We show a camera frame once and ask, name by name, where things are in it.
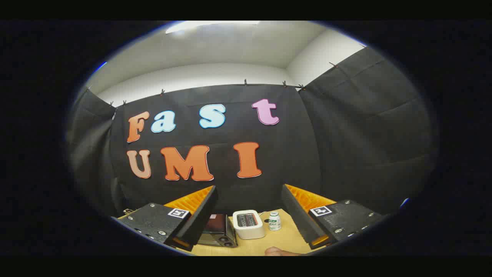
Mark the black backdrop cloth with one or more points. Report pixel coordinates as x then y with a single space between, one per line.
292 154

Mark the white pop-up toaster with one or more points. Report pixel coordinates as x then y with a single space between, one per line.
250 231

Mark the white bottle with green label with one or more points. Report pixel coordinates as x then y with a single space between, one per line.
274 223

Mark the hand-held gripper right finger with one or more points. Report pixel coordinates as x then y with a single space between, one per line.
298 217

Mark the black toaster oven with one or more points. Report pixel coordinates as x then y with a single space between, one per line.
219 227

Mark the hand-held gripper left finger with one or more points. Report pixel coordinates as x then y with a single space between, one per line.
201 219

